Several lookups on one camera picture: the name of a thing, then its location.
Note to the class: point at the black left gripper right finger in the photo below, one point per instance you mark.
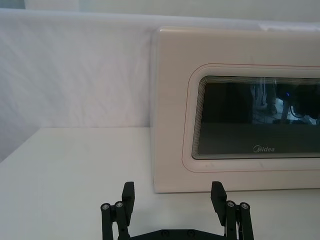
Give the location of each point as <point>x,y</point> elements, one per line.
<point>225,210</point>

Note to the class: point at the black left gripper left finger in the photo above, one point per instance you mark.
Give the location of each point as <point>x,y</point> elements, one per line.
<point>125,207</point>

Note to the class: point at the white table cloth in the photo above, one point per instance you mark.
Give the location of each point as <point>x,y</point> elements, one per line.
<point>75,187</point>

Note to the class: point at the cream microwave oven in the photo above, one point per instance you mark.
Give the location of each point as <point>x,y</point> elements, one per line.
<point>237,112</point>

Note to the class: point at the white curtain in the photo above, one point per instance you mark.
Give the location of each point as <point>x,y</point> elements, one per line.
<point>75,67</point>

